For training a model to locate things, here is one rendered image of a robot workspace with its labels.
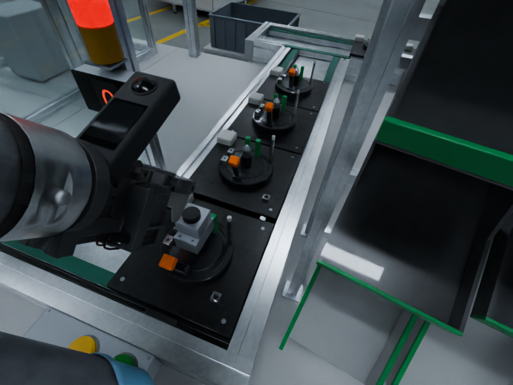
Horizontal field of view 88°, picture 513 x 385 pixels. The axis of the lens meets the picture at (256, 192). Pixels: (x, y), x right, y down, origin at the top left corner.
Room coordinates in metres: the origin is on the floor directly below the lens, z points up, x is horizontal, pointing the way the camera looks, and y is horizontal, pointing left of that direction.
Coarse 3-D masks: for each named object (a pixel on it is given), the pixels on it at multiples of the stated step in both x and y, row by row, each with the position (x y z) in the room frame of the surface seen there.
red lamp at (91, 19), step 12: (72, 0) 0.40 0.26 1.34; (84, 0) 0.40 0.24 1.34; (96, 0) 0.41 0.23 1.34; (72, 12) 0.41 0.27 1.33; (84, 12) 0.40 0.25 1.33; (96, 12) 0.41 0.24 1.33; (108, 12) 0.42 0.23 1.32; (84, 24) 0.40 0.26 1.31; (96, 24) 0.40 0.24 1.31; (108, 24) 0.42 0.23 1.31
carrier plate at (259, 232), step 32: (224, 224) 0.33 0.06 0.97; (256, 224) 0.34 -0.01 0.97; (128, 256) 0.24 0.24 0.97; (256, 256) 0.26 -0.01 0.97; (128, 288) 0.18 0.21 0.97; (160, 288) 0.18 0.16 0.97; (192, 288) 0.19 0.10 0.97; (224, 288) 0.19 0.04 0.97; (192, 320) 0.13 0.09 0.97; (224, 320) 0.14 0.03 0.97
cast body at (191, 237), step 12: (192, 204) 0.29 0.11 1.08; (192, 216) 0.25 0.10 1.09; (204, 216) 0.26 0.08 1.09; (180, 228) 0.24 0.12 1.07; (192, 228) 0.24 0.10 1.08; (204, 228) 0.25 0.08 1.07; (180, 240) 0.23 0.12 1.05; (192, 240) 0.23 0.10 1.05; (204, 240) 0.25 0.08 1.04; (192, 252) 0.22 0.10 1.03
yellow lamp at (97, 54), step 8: (112, 24) 0.43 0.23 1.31; (80, 32) 0.41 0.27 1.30; (88, 32) 0.40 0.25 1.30; (96, 32) 0.40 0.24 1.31; (104, 32) 0.41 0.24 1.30; (112, 32) 0.42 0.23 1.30; (88, 40) 0.40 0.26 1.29; (96, 40) 0.40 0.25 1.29; (104, 40) 0.41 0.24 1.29; (112, 40) 0.42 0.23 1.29; (88, 48) 0.40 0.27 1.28; (96, 48) 0.40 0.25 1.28; (104, 48) 0.40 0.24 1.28; (112, 48) 0.41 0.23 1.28; (120, 48) 0.43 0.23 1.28; (96, 56) 0.40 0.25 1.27; (104, 56) 0.40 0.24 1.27; (112, 56) 0.41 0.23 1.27; (120, 56) 0.42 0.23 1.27; (104, 64) 0.40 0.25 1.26
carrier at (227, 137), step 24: (216, 144) 0.60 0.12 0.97; (240, 144) 0.61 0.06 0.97; (216, 168) 0.50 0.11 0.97; (240, 168) 0.49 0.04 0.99; (264, 168) 0.49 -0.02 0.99; (288, 168) 0.52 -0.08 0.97; (216, 192) 0.42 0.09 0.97; (240, 192) 0.42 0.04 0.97; (264, 192) 0.43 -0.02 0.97; (264, 216) 0.36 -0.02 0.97
